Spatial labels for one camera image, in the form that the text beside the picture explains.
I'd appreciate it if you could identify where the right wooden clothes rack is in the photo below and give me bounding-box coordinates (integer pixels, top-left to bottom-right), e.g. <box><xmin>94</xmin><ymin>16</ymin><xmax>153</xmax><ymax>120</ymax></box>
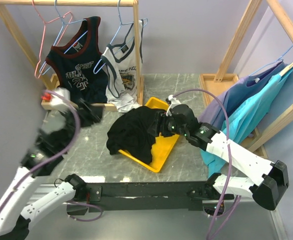
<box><xmin>199</xmin><ymin>0</ymin><xmax>293</xmax><ymax>159</ymax></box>

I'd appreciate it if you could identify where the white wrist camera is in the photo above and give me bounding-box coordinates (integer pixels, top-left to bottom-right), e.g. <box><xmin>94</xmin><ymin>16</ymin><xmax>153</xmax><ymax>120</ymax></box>
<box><xmin>165</xmin><ymin>94</ymin><xmax>181</xmax><ymax>117</ymax></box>
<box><xmin>41</xmin><ymin>87</ymin><xmax>71</xmax><ymax>112</ymax></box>

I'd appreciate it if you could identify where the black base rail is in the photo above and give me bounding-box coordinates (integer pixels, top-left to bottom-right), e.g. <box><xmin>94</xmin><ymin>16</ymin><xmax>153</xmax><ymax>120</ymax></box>
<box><xmin>56</xmin><ymin>180</ymin><xmax>237</xmax><ymax>213</ymax></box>

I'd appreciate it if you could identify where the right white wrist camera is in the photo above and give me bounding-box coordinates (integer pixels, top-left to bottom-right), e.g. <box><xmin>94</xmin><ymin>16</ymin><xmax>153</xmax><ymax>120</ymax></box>
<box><xmin>165</xmin><ymin>94</ymin><xmax>181</xmax><ymax>117</ymax></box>

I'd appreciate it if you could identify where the blue hanger under white jersey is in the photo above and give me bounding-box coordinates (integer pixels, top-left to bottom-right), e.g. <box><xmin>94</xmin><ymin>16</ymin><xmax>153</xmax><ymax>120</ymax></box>
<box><xmin>93</xmin><ymin>0</ymin><xmax>149</xmax><ymax>75</ymax></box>

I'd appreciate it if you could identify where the purple shirt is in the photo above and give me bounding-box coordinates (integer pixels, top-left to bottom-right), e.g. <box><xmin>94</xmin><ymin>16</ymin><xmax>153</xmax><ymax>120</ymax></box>
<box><xmin>197</xmin><ymin>61</ymin><xmax>287</xmax><ymax>131</ymax></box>

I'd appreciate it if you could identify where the wooden clothes rack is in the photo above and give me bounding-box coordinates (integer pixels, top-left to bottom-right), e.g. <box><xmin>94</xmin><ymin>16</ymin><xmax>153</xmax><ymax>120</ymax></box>
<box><xmin>0</xmin><ymin>0</ymin><xmax>144</xmax><ymax>105</ymax></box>
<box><xmin>199</xmin><ymin>0</ymin><xmax>293</xmax><ymax>159</ymax></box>

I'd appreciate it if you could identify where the blue hanger on right rack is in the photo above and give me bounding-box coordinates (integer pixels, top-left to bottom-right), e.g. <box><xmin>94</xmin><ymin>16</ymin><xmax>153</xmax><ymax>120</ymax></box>
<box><xmin>249</xmin><ymin>44</ymin><xmax>293</xmax><ymax>76</ymax></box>

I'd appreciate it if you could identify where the navy maroon basketball jersey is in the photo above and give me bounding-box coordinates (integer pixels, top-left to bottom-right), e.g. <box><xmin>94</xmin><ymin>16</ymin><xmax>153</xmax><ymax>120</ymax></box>
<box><xmin>45</xmin><ymin>16</ymin><xmax>109</xmax><ymax>104</ymax></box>

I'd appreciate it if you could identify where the purple cable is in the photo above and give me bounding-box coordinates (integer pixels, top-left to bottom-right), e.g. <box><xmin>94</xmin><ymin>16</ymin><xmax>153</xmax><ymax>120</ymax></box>
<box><xmin>0</xmin><ymin>89</ymin><xmax>82</xmax><ymax>226</ymax></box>
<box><xmin>171</xmin><ymin>88</ymin><xmax>242</xmax><ymax>240</ymax></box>

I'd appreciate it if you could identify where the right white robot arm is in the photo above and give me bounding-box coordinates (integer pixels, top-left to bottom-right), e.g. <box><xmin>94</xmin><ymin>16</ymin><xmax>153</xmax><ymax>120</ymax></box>
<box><xmin>147</xmin><ymin>104</ymin><xmax>289</xmax><ymax>211</ymax></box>

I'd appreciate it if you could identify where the turquoise shirt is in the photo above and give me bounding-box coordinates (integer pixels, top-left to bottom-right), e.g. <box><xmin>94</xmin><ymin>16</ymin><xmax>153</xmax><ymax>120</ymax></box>
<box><xmin>198</xmin><ymin>62</ymin><xmax>293</xmax><ymax>177</ymax></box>

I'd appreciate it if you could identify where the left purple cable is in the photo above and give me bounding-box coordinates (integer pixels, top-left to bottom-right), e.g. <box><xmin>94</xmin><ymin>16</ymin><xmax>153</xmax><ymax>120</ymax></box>
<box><xmin>0</xmin><ymin>89</ymin><xmax>82</xmax><ymax>226</ymax></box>

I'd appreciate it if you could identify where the wooden hanger on right rack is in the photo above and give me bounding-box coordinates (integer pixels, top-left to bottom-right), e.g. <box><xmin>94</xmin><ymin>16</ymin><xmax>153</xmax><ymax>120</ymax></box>
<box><xmin>278</xmin><ymin>62</ymin><xmax>293</xmax><ymax>77</ymax></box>

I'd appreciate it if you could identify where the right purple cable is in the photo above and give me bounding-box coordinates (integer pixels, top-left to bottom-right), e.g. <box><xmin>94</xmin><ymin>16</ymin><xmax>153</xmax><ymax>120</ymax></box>
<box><xmin>171</xmin><ymin>88</ymin><xmax>242</xmax><ymax>240</ymax></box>

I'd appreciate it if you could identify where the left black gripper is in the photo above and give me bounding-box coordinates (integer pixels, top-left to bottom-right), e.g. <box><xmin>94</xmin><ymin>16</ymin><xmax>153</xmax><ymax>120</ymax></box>
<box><xmin>57</xmin><ymin>97</ymin><xmax>105</xmax><ymax>151</ymax></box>

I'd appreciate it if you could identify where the left wooden clothes rack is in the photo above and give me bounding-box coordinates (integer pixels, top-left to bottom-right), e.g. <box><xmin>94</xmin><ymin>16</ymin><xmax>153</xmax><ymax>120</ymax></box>
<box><xmin>0</xmin><ymin>0</ymin><xmax>144</xmax><ymax>105</ymax></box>

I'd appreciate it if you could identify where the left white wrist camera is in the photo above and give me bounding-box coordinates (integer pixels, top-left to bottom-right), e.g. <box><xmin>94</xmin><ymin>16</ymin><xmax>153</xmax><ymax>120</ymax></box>
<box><xmin>41</xmin><ymin>87</ymin><xmax>71</xmax><ymax>112</ymax></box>

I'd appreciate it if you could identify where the white grey basketball jersey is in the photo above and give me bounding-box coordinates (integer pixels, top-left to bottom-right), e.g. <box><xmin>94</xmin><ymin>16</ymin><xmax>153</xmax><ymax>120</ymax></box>
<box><xmin>101</xmin><ymin>19</ymin><xmax>145</xmax><ymax>113</ymax></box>

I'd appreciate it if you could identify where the blue hanger under navy jersey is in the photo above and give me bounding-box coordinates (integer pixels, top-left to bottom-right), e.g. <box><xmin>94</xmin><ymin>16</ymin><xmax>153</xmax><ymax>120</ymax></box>
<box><xmin>39</xmin><ymin>0</ymin><xmax>92</xmax><ymax>76</ymax></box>

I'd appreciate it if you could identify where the yellow plastic tray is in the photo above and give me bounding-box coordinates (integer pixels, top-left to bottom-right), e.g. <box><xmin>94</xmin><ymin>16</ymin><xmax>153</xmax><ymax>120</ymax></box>
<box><xmin>118</xmin><ymin>97</ymin><xmax>180</xmax><ymax>173</ymax></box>

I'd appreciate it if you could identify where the black tank top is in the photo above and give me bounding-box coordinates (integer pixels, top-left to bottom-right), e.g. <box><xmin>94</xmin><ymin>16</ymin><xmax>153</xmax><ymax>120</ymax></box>
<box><xmin>106</xmin><ymin>106</ymin><xmax>165</xmax><ymax>165</ymax></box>

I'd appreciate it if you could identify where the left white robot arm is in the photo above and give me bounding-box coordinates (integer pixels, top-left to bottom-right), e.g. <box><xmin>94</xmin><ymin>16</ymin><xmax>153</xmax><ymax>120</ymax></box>
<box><xmin>0</xmin><ymin>101</ymin><xmax>104</xmax><ymax>240</ymax></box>

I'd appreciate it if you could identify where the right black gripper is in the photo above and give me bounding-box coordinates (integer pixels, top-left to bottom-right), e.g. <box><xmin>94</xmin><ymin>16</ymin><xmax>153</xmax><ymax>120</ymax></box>
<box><xmin>146</xmin><ymin>111</ymin><xmax>188</xmax><ymax>138</ymax></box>

